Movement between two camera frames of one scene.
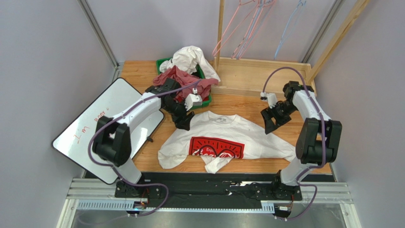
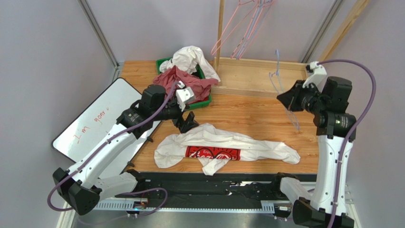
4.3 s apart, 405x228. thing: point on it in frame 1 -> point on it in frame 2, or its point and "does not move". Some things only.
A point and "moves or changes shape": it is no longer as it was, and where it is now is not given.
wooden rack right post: [359, 8] does not move
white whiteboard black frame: [74, 141] does not move
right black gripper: [273, 115] -> [294, 96]
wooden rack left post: [220, 36] does not move
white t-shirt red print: [216, 139] moves or changes shape
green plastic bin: [198, 71] does not move
